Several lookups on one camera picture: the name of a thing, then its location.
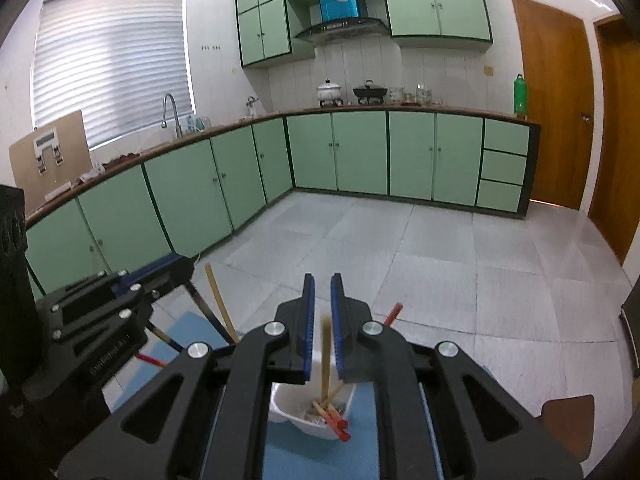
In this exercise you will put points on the green bottle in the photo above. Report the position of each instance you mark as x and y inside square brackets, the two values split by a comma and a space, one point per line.
[521, 95]

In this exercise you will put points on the light wooden chopstick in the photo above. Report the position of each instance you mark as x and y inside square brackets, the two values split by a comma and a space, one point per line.
[320, 405]
[220, 305]
[336, 396]
[326, 360]

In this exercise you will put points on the blue range hood chimney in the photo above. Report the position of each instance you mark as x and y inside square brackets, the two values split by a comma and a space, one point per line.
[340, 5]

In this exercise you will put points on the brown cardboard board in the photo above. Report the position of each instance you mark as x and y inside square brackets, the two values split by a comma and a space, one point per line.
[70, 135]

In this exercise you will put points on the white plastic utensil holder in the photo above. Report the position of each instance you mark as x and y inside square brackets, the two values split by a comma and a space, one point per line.
[290, 405]

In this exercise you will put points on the brown wooden door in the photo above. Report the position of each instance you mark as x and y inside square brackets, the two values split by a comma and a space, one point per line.
[555, 110]
[620, 150]

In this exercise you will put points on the green wall cabinet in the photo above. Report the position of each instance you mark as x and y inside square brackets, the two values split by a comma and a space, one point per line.
[262, 30]
[435, 5]

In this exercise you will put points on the white cooking pot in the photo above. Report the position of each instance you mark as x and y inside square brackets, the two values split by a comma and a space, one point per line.
[330, 92]

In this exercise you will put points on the black wok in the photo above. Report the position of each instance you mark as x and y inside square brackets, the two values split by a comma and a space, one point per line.
[370, 92]

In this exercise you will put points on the blue mat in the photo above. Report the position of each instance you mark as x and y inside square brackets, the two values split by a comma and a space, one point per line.
[300, 460]

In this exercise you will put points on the red chopstick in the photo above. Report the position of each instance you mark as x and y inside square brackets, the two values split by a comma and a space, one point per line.
[394, 312]
[152, 360]
[337, 425]

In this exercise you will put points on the metal kitchen faucet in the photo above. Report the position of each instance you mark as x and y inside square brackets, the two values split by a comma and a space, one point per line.
[170, 105]

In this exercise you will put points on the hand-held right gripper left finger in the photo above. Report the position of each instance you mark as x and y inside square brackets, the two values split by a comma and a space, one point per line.
[310, 330]

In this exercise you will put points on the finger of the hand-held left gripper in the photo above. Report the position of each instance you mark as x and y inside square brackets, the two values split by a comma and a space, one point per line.
[100, 300]
[150, 266]

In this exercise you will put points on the black range hood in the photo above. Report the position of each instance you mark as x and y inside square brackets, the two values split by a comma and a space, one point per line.
[342, 29]

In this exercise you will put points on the white window blind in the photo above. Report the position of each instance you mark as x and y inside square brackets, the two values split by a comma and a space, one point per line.
[115, 60]

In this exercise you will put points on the clear glass jars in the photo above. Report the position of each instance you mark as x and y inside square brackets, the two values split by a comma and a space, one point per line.
[197, 123]

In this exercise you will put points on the dark chopstick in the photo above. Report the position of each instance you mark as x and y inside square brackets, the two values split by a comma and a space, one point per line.
[210, 317]
[165, 340]

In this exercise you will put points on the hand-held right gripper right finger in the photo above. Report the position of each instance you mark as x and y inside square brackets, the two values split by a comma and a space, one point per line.
[337, 330]

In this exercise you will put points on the wall switch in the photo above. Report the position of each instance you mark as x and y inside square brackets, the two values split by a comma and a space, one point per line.
[489, 70]

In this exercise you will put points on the green base cabinet unit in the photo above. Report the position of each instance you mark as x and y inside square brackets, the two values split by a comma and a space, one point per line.
[410, 155]
[185, 195]

